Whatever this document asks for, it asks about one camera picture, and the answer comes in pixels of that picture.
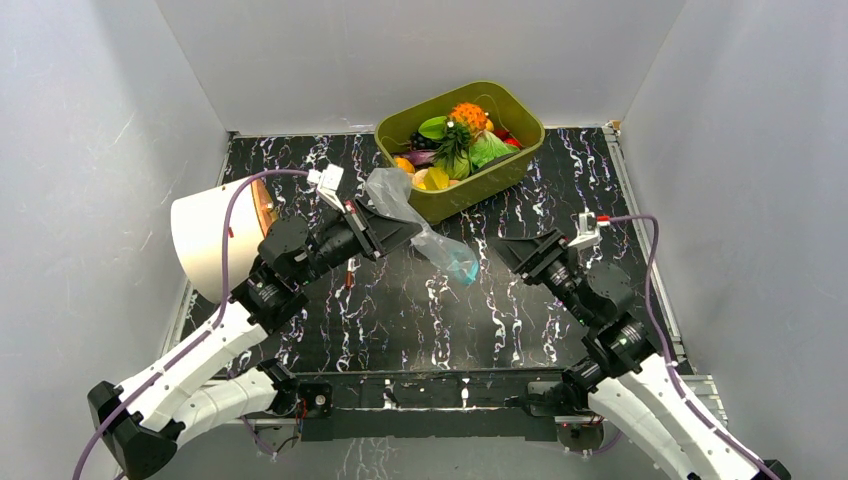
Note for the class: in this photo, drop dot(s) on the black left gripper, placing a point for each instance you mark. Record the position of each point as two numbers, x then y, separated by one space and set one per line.
379 233

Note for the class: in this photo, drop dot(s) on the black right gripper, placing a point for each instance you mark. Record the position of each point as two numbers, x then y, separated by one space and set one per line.
539 257

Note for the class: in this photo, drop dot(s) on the clear zip top bag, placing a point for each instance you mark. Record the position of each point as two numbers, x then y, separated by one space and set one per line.
389 190

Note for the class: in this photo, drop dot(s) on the green toy cabbage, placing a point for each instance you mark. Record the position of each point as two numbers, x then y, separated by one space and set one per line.
456 167

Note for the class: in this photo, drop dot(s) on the toy pineapple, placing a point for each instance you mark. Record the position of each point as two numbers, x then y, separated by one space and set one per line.
466 121

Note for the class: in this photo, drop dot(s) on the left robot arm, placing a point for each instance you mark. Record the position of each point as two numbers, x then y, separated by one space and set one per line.
144 420

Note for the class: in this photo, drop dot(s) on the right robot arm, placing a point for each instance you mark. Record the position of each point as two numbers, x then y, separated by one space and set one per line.
624 377

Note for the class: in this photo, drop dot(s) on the red and white pen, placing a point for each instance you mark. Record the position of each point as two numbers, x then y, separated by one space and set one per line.
350 273

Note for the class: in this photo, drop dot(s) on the orange toy fruit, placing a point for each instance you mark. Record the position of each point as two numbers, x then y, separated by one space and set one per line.
405 165

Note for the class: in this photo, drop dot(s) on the yellow toy star fruit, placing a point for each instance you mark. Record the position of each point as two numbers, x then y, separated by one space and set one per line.
436 179

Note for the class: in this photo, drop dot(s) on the black toy grapes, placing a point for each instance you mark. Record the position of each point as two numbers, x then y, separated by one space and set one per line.
418 142

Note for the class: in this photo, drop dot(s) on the toy napa cabbage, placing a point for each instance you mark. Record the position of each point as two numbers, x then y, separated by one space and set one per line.
486 148

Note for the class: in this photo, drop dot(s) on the green toy star fruit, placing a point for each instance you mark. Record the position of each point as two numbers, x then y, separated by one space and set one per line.
434 128

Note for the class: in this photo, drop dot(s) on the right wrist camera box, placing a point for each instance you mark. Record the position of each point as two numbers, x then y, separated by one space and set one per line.
588 232

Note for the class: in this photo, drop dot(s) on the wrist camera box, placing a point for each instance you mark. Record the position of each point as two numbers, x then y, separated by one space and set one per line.
588 232
326 183

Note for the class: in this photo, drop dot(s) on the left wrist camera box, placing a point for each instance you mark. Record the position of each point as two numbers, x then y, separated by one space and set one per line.
326 183

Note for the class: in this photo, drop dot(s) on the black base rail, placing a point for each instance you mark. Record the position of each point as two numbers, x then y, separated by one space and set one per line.
430 404

